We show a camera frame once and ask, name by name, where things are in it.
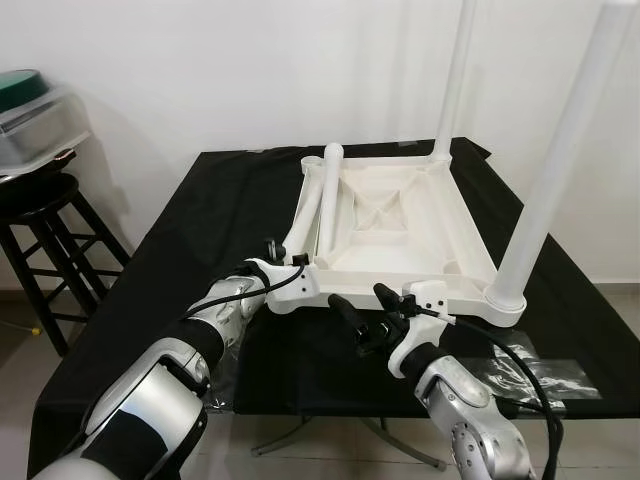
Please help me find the clear tape cross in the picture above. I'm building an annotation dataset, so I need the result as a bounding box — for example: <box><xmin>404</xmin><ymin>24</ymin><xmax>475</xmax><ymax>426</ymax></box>
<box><xmin>440</xmin><ymin>330</ymin><xmax>601</xmax><ymax>416</ymax></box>

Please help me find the clear plastic storage container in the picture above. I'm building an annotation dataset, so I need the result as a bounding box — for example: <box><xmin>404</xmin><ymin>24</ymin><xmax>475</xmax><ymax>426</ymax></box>
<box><xmin>0</xmin><ymin>85</ymin><xmax>96</xmax><ymax>171</ymax></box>

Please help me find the green pot lid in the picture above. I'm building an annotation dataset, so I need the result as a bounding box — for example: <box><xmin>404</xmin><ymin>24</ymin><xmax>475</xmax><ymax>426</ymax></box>
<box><xmin>0</xmin><ymin>68</ymin><xmax>51</xmax><ymax>111</ymax></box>

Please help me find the white plastic children table top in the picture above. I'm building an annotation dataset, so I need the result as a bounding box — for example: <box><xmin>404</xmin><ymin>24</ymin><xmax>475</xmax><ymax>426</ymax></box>
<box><xmin>280</xmin><ymin>140</ymin><xmax>526</xmax><ymax>326</ymax></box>

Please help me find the clear tape strip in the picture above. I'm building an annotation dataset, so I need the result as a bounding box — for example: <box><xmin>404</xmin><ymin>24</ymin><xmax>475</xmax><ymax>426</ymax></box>
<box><xmin>205</xmin><ymin>330</ymin><xmax>246</xmax><ymax>413</ymax></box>

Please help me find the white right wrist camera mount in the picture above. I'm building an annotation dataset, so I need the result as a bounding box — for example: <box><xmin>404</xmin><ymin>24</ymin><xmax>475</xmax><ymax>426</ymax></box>
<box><xmin>385</xmin><ymin>282</ymin><xmax>448</xmax><ymax>379</ymax></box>

